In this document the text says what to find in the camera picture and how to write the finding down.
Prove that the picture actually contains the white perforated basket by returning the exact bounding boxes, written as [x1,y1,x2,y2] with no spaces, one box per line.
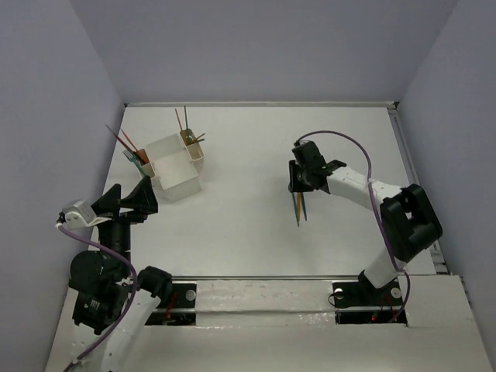
[145,134,201,202]

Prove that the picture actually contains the orange chopstick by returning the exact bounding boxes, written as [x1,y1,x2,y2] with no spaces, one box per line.
[191,133,205,145]
[174,108,183,133]

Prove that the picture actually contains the blue round spoon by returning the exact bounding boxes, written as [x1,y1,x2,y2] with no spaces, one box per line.
[301,193,308,221]

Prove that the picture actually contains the orange plastic spoon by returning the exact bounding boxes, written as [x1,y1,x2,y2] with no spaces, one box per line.
[296,193,301,226]

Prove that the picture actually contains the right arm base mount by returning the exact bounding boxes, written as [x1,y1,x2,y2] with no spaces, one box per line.
[328,281,408,325]

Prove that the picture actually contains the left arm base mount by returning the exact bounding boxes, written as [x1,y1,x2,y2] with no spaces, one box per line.
[146,281,197,326]

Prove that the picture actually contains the teal plastic fork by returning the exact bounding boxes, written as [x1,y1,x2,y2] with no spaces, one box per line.
[122,150,146,176]

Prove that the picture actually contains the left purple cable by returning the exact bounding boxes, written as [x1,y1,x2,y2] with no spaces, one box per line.
[56,222,139,369]

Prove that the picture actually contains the steel knife black handle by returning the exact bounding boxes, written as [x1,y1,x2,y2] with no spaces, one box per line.
[105,124,144,164]

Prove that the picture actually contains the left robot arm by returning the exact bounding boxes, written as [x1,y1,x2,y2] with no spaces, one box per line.
[56,176,176,371]

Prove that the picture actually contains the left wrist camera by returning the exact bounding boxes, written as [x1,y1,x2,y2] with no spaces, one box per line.
[57,199,109,230]

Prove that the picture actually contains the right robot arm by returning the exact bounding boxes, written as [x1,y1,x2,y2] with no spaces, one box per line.
[288,141,443,304]

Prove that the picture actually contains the cream right side caddy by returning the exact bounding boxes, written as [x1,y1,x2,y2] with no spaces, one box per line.
[180,129,205,174]

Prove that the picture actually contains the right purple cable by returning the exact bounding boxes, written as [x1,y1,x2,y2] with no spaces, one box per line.
[296,129,412,311]

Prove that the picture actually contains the purple cable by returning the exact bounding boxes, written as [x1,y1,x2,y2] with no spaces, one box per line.
[296,129,412,311]
[56,222,139,369]

